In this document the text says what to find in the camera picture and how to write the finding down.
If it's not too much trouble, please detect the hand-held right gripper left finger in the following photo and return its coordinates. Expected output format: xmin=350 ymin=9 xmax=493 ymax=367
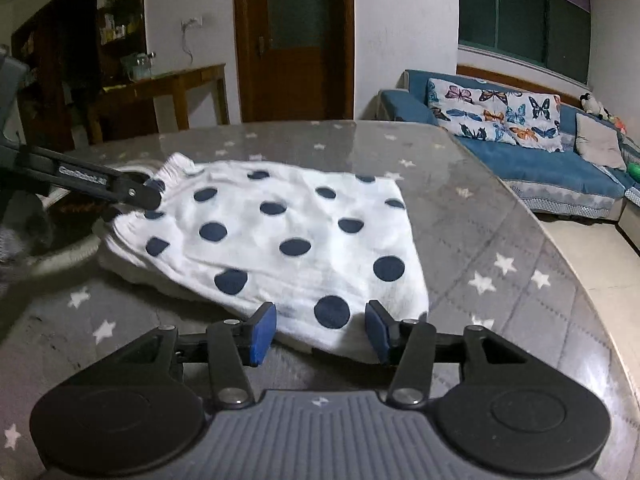
xmin=120 ymin=301 xmax=278 ymax=407

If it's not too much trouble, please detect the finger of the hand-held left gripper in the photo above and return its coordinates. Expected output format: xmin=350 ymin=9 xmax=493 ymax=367
xmin=0 ymin=142 xmax=163 ymax=211

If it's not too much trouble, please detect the butterfly print cushion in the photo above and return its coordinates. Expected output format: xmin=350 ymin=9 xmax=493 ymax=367
xmin=426 ymin=77 xmax=563 ymax=153

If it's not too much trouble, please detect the white power cable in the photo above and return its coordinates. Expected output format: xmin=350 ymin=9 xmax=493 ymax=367
xmin=181 ymin=25 xmax=196 ymax=68

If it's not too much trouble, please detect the brown wooden door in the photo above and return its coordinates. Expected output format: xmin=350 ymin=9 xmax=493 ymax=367
xmin=232 ymin=0 xmax=357 ymax=123

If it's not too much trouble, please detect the round built-in induction cooker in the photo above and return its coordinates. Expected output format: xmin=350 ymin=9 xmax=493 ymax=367
xmin=20 ymin=160 xmax=151 ymax=276

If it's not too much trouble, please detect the green framed window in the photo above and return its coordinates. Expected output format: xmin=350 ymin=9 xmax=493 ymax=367
xmin=457 ymin=0 xmax=592 ymax=86

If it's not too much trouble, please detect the blue corner sofa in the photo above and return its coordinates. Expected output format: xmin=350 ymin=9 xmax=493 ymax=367
xmin=375 ymin=69 xmax=640 ymax=256

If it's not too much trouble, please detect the black and white plush toy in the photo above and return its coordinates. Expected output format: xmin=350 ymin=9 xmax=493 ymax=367
xmin=579 ymin=92 xmax=613 ymax=121

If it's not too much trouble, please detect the glass jar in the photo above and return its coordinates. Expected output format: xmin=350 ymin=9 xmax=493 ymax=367
xmin=122 ymin=52 xmax=151 ymax=82

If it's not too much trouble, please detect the grey star tablecloth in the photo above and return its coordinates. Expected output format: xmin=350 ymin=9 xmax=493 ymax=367
xmin=0 ymin=119 xmax=640 ymax=480

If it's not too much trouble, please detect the dark wooden shelf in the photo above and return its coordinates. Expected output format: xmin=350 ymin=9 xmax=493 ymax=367
xmin=10 ymin=0 xmax=148 ymax=153

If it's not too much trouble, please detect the white navy polka dot garment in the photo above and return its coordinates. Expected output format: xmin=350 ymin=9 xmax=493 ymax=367
xmin=97 ymin=154 xmax=431 ymax=365

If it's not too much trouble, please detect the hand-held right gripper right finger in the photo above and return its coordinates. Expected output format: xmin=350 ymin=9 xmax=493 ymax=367
xmin=365 ymin=300 xmax=531 ymax=408

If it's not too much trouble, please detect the wooden side table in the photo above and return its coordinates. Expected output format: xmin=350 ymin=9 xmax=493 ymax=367
xmin=85 ymin=63 xmax=231 ymax=143

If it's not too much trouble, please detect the beige cushion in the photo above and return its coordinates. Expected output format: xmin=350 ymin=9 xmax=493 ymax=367
xmin=575 ymin=112 xmax=628 ymax=171

